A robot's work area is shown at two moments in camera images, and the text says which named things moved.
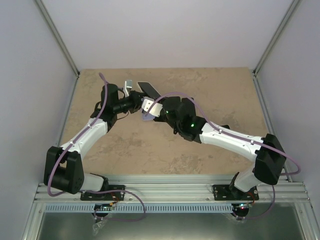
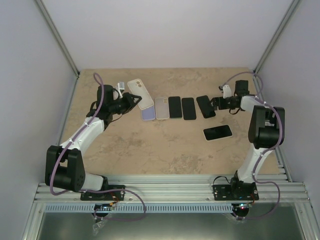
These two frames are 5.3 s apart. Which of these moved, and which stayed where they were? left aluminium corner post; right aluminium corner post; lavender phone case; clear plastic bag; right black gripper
Moved: right black gripper
Stayed: left aluminium corner post; right aluminium corner post; clear plastic bag; lavender phone case
